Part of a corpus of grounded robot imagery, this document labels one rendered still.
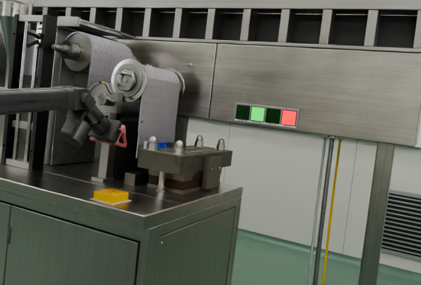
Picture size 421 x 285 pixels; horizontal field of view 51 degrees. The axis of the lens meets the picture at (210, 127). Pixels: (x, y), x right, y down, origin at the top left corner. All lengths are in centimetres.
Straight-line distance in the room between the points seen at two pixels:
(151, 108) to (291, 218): 275
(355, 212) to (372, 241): 222
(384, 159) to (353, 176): 223
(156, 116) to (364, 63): 74
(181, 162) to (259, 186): 282
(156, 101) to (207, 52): 32
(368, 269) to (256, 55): 89
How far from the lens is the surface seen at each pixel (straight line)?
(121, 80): 154
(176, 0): 189
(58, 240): 141
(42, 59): 163
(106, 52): 173
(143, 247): 122
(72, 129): 125
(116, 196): 126
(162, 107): 162
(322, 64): 161
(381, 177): 173
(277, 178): 411
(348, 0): 164
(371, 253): 179
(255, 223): 425
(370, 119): 157
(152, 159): 144
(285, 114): 162
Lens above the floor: 120
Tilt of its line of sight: 3 degrees down
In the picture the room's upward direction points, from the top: 7 degrees clockwise
